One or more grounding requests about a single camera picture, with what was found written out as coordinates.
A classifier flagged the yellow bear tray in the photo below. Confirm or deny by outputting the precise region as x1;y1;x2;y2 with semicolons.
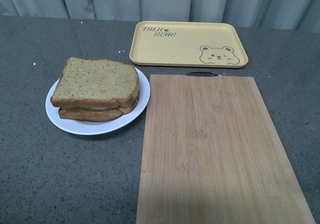
129;21;249;68

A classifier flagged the white round plate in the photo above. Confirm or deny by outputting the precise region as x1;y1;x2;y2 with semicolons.
45;69;151;136

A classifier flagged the wooden cutting board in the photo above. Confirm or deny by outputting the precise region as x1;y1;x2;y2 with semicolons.
136;74;315;224

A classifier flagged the grey curtain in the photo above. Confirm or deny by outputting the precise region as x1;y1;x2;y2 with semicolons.
0;0;320;33

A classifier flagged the bread slice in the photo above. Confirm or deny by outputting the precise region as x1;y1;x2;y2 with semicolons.
58;94;140;122
50;57;140;108

